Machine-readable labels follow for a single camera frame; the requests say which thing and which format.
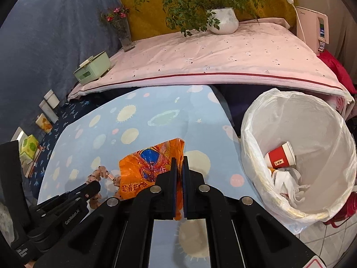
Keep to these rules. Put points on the white tissue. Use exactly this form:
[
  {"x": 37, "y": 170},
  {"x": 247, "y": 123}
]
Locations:
[{"x": 290, "y": 182}]

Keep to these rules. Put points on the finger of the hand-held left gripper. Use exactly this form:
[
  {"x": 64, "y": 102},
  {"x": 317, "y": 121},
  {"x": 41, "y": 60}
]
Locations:
[{"x": 86, "y": 191}]

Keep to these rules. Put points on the thin red edged book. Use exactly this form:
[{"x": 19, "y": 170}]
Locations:
[{"x": 34, "y": 162}]

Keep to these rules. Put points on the red cloth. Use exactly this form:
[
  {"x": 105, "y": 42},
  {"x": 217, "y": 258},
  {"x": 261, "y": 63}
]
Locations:
[{"x": 337, "y": 69}]

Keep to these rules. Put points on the beige curtain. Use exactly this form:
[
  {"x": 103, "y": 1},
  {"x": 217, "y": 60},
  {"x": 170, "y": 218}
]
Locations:
[{"x": 337, "y": 19}]

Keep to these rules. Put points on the green tissue box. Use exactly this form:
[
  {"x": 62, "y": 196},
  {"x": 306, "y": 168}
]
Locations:
[{"x": 92, "y": 69}]

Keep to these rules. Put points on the blue hanging cloth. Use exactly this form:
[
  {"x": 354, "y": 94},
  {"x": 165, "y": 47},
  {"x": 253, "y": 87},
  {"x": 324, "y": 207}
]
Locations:
[{"x": 55, "y": 33}]

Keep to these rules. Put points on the green plant in white pot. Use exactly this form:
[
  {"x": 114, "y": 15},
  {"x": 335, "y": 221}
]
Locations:
[{"x": 223, "y": 19}]

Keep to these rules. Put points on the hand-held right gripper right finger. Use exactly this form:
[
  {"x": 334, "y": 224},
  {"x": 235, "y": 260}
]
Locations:
[{"x": 184, "y": 184}]

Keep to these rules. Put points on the green print box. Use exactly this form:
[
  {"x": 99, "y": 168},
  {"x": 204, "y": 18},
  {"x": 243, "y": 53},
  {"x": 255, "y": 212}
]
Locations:
[{"x": 29, "y": 148}]

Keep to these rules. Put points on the red paper cup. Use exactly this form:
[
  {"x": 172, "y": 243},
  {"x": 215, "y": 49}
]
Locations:
[{"x": 279, "y": 157}]

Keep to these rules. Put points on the orange snack bag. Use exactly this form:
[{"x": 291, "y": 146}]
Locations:
[{"x": 145, "y": 167}]

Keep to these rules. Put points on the orange print small box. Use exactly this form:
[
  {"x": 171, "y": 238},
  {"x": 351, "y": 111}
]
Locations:
[{"x": 44, "y": 124}]

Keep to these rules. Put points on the glass vase with pink flowers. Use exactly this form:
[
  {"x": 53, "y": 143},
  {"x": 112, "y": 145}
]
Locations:
[{"x": 124, "y": 36}]

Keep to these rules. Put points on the yellow hanging cloth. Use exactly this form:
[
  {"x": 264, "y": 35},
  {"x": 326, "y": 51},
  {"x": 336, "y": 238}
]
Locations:
[{"x": 145, "y": 22}]

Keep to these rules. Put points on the light blue planet tablecloth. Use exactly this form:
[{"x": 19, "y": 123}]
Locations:
[{"x": 139, "y": 109}]

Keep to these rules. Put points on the bin with white plastic bag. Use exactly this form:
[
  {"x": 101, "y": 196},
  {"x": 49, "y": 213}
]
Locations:
[{"x": 306, "y": 122}]

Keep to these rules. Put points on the dark blue patterned cloth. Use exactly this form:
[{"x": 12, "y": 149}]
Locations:
[{"x": 69, "y": 111}]

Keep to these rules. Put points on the pink blanket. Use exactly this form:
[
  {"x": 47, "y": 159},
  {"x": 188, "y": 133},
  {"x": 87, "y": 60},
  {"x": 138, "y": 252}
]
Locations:
[{"x": 209, "y": 58}]

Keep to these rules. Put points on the red thermos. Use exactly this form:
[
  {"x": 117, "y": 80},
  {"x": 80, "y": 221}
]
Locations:
[{"x": 350, "y": 206}]

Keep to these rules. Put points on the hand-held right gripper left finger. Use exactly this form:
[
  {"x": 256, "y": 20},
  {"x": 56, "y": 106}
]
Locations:
[{"x": 174, "y": 184}]

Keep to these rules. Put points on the white grey small box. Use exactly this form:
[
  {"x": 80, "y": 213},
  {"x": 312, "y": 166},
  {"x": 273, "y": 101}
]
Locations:
[
  {"x": 51, "y": 98},
  {"x": 48, "y": 112}
]

